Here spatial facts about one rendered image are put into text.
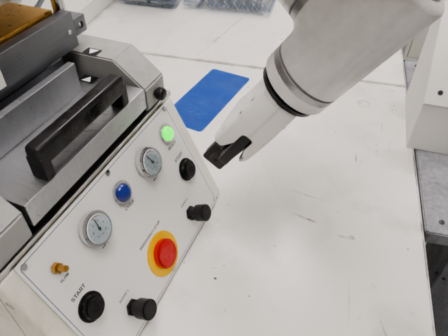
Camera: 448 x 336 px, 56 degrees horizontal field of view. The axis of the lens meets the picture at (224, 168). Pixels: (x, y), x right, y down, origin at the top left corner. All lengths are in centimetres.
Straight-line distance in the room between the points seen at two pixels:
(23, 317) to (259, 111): 32
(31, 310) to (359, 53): 39
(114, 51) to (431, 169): 57
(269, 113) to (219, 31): 79
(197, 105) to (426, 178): 47
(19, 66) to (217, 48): 69
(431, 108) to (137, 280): 57
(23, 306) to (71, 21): 33
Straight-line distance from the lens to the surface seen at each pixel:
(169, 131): 59
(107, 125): 51
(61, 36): 57
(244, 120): 47
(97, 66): 59
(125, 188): 52
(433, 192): 79
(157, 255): 57
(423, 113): 83
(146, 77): 58
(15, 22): 56
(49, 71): 59
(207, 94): 94
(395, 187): 78
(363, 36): 40
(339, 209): 71
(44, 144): 43
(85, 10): 131
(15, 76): 52
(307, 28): 42
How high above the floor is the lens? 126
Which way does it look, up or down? 43 degrees down
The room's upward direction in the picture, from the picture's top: straight up
